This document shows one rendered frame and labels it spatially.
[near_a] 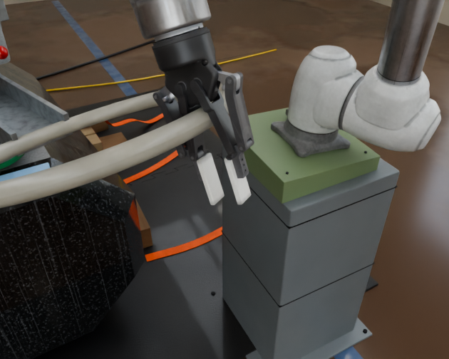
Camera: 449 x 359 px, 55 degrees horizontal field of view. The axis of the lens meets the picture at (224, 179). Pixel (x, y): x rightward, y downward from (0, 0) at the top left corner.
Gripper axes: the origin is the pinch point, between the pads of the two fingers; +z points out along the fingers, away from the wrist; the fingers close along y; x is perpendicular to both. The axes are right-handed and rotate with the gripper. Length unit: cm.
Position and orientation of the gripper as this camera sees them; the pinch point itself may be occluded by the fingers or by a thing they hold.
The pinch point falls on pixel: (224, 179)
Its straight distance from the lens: 61.1
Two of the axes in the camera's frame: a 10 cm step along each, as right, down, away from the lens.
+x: -4.9, 4.3, -7.5
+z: 2.8, 9.0, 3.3
